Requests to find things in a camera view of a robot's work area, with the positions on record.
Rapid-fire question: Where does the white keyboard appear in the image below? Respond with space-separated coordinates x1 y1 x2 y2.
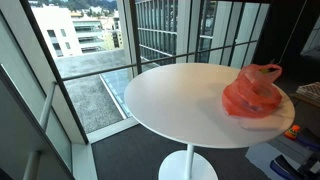
296 82 320 102

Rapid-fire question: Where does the orange toy cone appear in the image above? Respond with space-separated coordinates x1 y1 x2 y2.
284 125 300 140

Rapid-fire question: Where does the round white pedestal table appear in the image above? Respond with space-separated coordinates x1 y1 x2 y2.
124 63 295 180

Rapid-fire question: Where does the orange plastic bag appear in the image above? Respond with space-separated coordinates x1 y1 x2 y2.
222 64 282 118

